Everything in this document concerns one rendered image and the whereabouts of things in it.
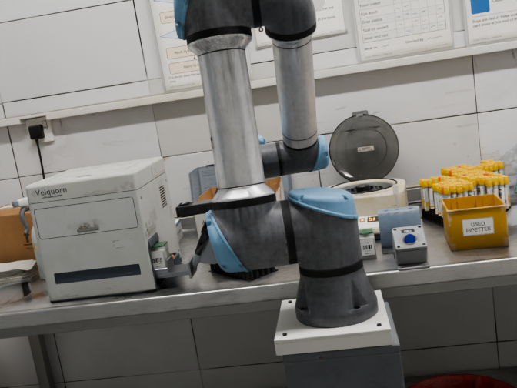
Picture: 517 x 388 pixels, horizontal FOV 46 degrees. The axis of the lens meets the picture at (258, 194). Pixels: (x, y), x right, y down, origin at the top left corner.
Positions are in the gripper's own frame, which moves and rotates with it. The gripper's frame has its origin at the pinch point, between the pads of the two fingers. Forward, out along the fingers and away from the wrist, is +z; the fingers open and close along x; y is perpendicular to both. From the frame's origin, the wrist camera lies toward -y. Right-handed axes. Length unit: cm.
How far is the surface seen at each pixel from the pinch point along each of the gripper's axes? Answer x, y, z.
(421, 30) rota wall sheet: 59, 35, -77
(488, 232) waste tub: 0, 61, -34
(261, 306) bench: -5.5, 19.3, 1.5
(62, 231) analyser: -4.5, -32.1, 3.4
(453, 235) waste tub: 1, 55, -31
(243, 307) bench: -5.5, 15.3, 3.5
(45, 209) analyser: -4.4, -37.7, -0.1
